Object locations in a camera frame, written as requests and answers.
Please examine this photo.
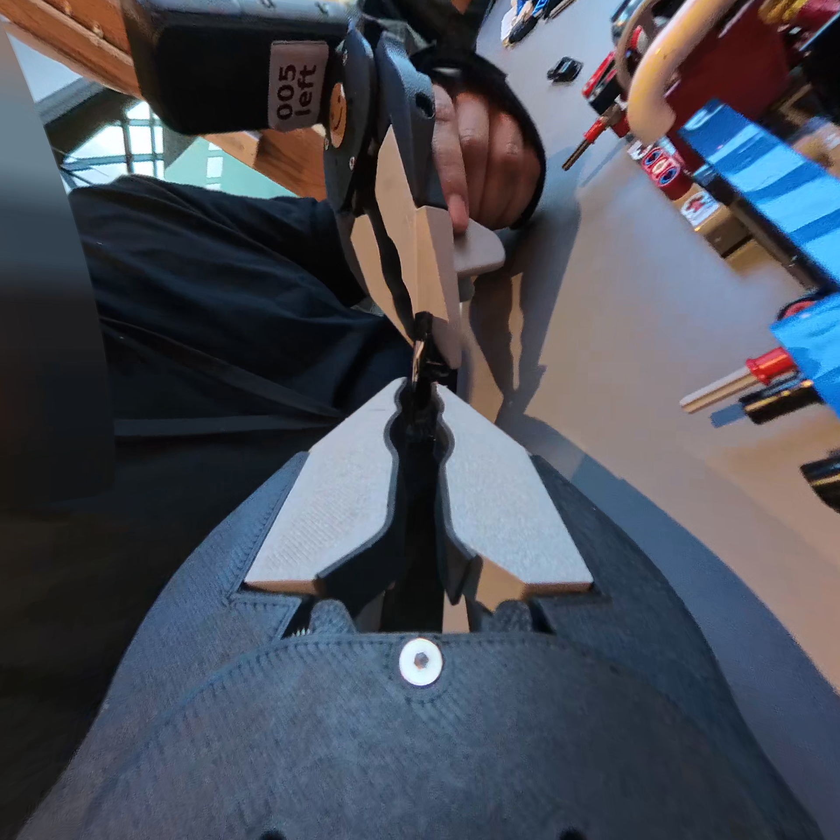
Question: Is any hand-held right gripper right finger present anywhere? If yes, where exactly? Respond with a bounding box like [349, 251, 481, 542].
[433, 384, 596, 616]

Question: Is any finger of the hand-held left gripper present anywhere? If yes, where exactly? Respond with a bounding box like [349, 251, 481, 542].
[374, 126, 466, 370]
[351, 212, 420, 343]

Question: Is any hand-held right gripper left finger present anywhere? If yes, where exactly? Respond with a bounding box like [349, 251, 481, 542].
[244, 377, 409, 598]

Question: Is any black brick connector piece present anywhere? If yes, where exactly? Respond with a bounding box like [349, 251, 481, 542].
[406, 311, 455, 437]

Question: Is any toy brick car model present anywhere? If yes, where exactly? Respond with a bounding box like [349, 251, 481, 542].
[561, 0, 840, 513]

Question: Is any person's left hand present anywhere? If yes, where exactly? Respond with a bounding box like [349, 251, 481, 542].
[432, 85, 528, 236]

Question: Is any person's black clothing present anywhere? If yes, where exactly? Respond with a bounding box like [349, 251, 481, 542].
[0, 289, 421, 723]

